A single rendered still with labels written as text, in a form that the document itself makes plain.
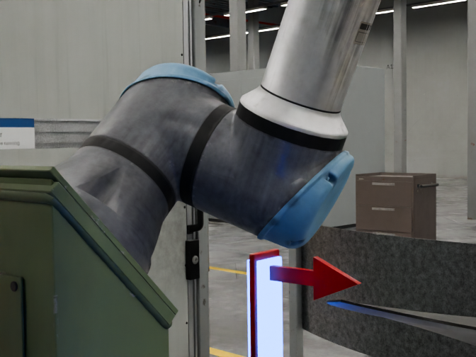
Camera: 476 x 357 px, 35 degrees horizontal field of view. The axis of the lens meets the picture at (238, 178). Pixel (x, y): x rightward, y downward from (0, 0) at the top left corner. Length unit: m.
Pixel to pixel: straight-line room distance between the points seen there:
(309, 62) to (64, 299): 0.31
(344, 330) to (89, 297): 1.98
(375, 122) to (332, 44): 10.31
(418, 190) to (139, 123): 6.45
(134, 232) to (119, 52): 1.61
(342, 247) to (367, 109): 8.37
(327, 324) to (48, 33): 1.35
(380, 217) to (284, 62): 6.55
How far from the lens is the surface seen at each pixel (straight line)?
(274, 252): 0.44
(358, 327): 2.55
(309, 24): 0.72
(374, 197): 7.28
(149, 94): 0.80
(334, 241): 2.59
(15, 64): 2.07
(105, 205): 0.71
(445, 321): 0.29
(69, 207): 0.65
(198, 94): 0.80
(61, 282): 0.66
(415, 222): 7.13
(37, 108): 2.10
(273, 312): 0.44
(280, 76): 0.73
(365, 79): 10.84
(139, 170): 0.75
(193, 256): 2.50
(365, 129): 10.80
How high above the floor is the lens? 1.26
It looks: 3 degrees down
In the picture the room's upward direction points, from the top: 1 degrees counter-clockwise
